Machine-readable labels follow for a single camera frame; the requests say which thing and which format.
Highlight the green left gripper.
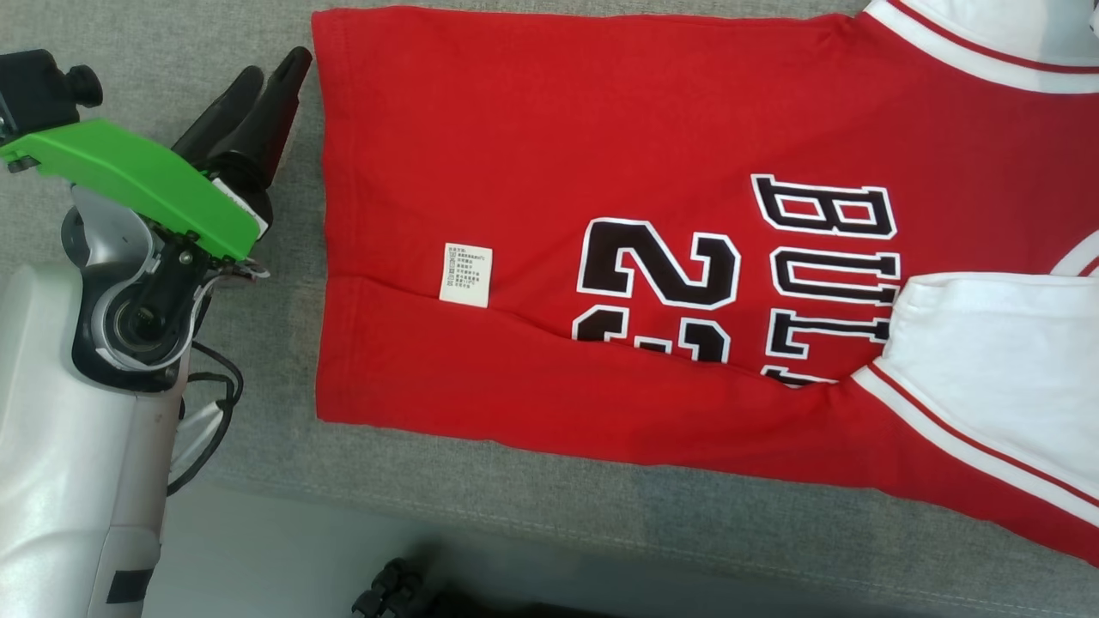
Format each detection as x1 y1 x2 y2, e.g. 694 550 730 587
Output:
0 46 314 282

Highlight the red white basketball jersey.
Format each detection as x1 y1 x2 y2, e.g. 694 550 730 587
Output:
310 0 1099 568

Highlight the thin black cable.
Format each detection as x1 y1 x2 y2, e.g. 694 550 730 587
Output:
166 341 246 499

